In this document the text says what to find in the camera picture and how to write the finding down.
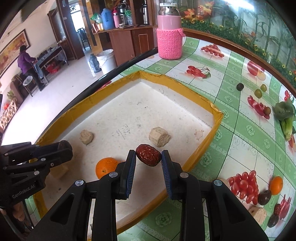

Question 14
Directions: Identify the red date front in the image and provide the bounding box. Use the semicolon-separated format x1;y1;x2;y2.
135;144;162;167

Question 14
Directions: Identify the red date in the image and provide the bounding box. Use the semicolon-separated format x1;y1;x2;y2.
273;203;281;216
135;144;162;167

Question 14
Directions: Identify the beige cork piece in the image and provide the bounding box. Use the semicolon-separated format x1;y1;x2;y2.
80;130;94;145

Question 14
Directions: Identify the large beige cork cylinder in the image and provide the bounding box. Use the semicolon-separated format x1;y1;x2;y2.
248;206;267;225

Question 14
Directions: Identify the dark plum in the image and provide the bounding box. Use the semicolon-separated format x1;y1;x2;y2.
236;83;244;91
258;190;272;206
267;214;279;228

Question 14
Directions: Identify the small beige cork chunk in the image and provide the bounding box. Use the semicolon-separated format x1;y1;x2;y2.
149;126;171;147

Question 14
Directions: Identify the large orange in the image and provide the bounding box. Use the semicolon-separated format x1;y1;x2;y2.
269;176;283;195

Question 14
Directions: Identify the big beige cork block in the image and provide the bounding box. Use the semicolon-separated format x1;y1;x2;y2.
50;164;69;179

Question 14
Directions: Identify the small beige cork cylinder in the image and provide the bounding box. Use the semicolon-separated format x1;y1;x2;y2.
219;178;230;188

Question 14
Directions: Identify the yellow-rimmed foam tray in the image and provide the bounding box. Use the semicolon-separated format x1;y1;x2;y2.
33;70;224;235

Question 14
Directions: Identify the person in purple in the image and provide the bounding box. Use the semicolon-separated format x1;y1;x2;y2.
17;45;45;91

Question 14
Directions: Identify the white bucket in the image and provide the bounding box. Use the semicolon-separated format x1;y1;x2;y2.
96;49;117;74

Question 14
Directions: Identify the brownish grape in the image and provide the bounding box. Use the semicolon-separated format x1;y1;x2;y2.
263;106;271;115

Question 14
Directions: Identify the green bok choy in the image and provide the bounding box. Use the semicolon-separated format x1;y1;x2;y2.
273;98;295;141

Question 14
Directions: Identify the green grape left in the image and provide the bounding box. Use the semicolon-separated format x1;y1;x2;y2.
254;89;262;99

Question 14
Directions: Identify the green grape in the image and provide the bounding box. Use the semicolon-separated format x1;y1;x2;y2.
254;89;262;99
260;84;267;92

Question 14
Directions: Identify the green grape far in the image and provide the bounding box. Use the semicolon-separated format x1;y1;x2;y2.
260;84;267;92

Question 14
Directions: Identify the wooden sideboard cabinet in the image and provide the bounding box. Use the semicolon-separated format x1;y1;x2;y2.
96;26;157;66

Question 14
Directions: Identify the blue water jug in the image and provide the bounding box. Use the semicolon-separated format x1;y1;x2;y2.
101;8;115;30

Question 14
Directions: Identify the pink bottle on cabinet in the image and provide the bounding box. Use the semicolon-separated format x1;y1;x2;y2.
112;9;120;28

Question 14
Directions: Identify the pink knitted thermos jar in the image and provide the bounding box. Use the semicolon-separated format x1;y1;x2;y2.
157;3;185;60

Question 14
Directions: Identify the framed wall painting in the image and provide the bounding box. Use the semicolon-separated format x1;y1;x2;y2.
0;29;31;76

